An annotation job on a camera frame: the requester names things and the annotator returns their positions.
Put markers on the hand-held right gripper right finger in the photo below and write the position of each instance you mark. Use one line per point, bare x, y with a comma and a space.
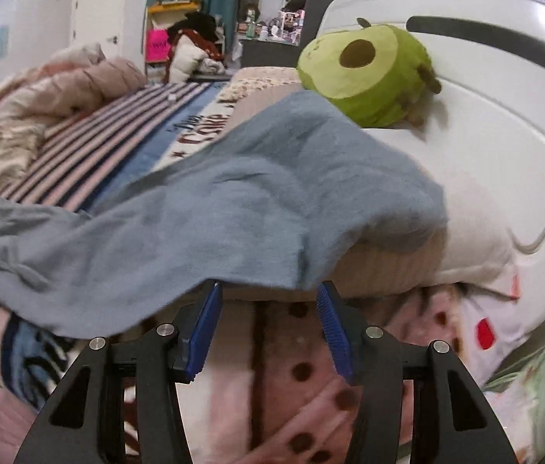
335, 338

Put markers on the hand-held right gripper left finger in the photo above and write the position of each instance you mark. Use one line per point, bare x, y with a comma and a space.
205, 333

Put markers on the blue-grey pants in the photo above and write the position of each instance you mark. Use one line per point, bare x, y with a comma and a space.
205, 212

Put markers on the pink polka dot cloth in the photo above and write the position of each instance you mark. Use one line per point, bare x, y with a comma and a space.
292, 396

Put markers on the floral pillow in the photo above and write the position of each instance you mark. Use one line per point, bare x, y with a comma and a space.
263, 77

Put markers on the green avocado plush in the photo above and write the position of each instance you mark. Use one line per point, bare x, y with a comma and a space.
379, 77

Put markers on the white bed headboard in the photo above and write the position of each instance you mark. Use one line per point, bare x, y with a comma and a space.
504, 130

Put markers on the beige bear print pillow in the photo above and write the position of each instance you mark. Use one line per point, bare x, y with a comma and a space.
2, 154

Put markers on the white puffer jacket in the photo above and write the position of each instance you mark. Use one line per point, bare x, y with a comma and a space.
185, 58

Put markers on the pink grey plaid quilt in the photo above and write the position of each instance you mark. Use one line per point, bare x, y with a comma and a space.
84, 82

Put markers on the dark cluttered desk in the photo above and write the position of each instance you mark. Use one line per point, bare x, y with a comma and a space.
263, 51

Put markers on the pink shopping bag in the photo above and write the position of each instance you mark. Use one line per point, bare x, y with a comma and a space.
157, 47

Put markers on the black garment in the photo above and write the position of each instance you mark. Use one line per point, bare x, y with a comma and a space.
200, 24

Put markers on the yellow shelf unit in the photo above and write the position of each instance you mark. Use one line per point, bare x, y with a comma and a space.
171, 8

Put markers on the white door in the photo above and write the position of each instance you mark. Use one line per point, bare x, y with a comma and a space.
103, 14

